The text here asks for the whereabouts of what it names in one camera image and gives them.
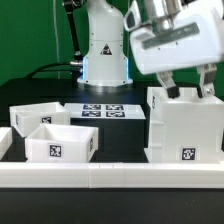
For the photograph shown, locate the white drawer box rear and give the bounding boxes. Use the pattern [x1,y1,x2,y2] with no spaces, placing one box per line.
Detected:
[9,102,70,137]

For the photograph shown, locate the white drawer box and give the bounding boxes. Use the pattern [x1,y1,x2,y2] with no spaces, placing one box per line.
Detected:
[25,124,98,163]
[9,102,70,137]

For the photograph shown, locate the white drawer box front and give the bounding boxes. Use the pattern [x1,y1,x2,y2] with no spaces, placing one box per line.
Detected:
[25,124,98,163]

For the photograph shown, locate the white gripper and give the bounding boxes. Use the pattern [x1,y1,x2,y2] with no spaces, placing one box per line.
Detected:
[124,0,224,99]

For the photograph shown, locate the white obstacle fence wall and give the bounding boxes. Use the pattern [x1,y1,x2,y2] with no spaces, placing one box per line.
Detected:
[0,126,224,190]

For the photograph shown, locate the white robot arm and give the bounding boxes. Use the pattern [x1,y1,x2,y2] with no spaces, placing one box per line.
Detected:
[81,0,224,98]

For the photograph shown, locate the black cable on table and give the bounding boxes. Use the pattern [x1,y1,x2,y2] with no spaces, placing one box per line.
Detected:
[25,61,84,80]

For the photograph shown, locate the white drawer cabinet frame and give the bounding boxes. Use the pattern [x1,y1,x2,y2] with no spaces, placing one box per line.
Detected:
[145,87,224,163]

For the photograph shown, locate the white marker sheet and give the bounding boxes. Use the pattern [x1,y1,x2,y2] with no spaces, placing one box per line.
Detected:
[64,103,145,120]

